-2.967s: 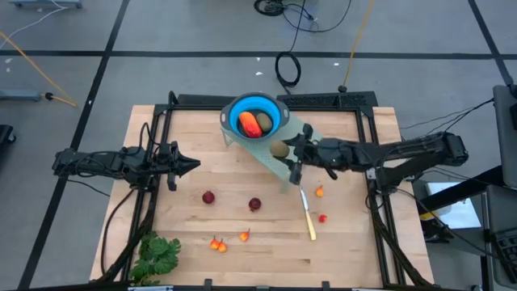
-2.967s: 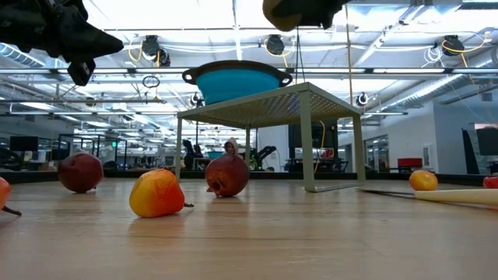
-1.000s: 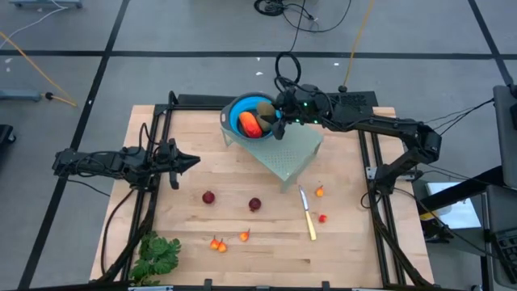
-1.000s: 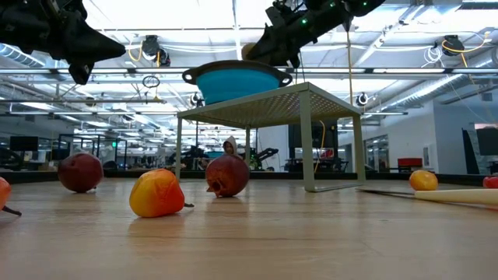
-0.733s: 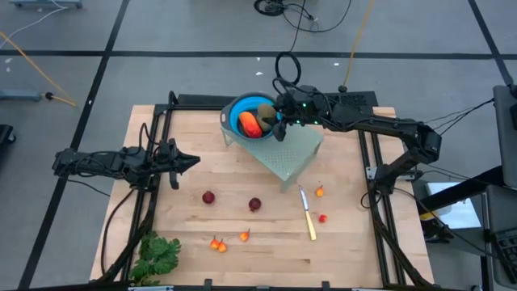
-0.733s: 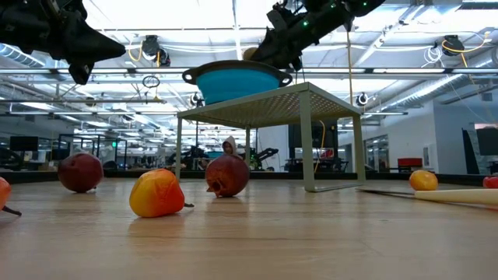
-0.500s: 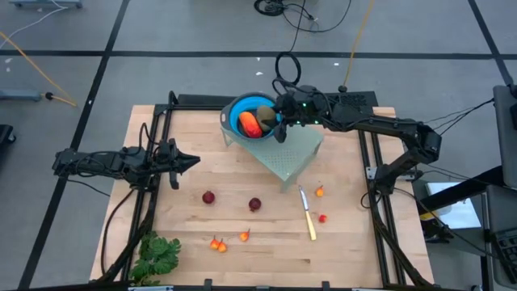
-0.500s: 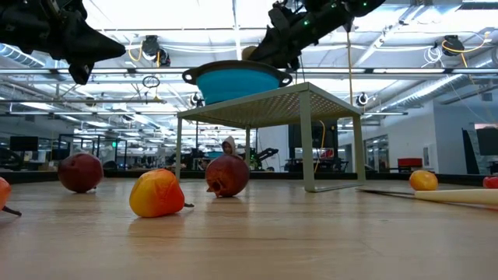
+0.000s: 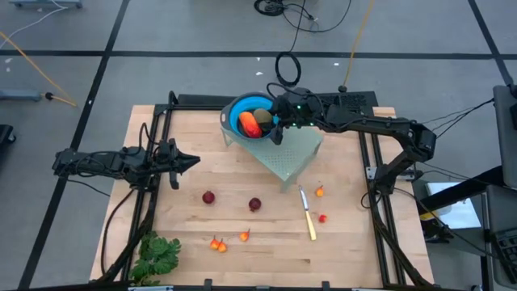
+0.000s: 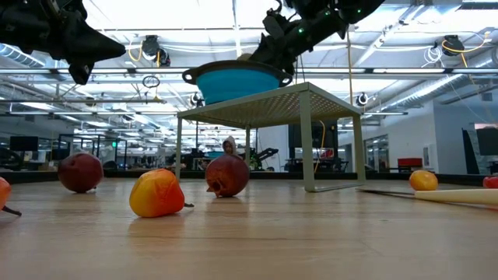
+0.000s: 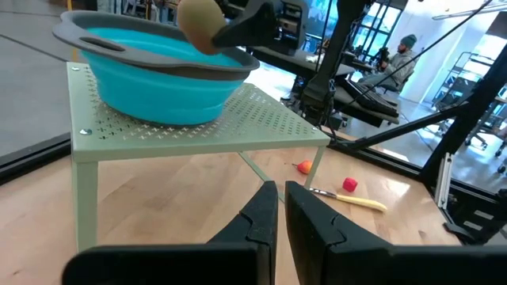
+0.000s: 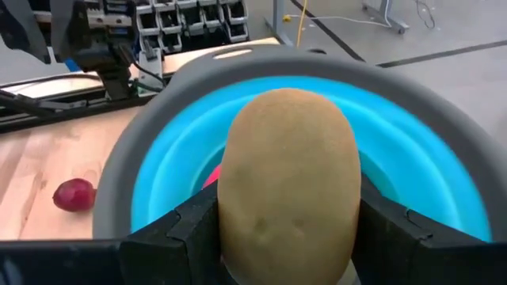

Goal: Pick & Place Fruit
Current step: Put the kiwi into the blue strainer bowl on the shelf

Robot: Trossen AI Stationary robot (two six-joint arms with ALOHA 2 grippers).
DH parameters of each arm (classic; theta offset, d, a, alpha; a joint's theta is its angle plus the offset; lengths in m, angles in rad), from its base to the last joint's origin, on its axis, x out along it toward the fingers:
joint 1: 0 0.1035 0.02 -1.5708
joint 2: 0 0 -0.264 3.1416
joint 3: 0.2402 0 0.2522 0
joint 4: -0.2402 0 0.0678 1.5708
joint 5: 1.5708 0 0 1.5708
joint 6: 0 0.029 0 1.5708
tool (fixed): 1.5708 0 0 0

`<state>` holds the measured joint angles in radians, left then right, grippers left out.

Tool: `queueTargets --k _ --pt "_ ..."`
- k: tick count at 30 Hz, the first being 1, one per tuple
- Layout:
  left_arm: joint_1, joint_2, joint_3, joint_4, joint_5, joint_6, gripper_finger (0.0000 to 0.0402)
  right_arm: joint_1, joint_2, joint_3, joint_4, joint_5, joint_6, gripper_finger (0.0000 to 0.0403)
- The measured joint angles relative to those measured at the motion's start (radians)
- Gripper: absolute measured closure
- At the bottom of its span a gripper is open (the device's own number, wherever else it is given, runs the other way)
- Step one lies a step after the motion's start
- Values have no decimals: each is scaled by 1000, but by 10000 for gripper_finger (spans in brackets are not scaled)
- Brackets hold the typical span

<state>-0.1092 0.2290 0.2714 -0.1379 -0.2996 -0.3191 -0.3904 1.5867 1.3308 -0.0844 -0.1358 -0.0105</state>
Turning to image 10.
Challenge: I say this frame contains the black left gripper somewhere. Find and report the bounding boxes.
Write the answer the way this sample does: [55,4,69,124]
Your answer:
[0,0,127,86]

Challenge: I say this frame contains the black cabinet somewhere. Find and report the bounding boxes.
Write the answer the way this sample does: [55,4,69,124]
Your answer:
[287,119,339,173]

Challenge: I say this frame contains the pale green perforated metal rack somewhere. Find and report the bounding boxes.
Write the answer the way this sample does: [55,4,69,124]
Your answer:
[175,81,367,194]

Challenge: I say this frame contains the black aluminium frame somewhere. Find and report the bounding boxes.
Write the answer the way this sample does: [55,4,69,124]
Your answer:
[0,169,498,187]

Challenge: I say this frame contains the dark red pomegranate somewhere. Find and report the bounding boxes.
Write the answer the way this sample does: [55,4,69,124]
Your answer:
[57,152,105,194]
[205,153,251,198]

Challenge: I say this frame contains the blue grey collapsible colander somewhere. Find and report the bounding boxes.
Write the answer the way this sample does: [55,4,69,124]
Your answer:
[181,58,293,106]

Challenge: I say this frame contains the small round orange fruit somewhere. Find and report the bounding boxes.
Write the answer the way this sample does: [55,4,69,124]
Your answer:
[409,170,440,192]

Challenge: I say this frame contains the black monitor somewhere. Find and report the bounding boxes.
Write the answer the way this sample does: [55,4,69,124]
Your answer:
[9,135,40,152]

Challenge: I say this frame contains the silver ventilation duct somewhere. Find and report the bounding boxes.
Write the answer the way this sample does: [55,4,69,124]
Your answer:
[0,48,70,82]
[383,48,498,114]

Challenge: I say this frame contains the red box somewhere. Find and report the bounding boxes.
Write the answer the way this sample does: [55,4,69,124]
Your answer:
[397,157,424,169]

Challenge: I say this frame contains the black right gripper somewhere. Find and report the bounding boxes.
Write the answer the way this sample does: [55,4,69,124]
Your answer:
[248,29,312,75]

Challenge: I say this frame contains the knife with cream handle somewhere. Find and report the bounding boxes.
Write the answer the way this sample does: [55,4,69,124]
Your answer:
[356,187,498,207]

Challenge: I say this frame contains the person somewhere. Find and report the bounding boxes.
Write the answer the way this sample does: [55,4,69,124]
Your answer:
[222,135,238,156]

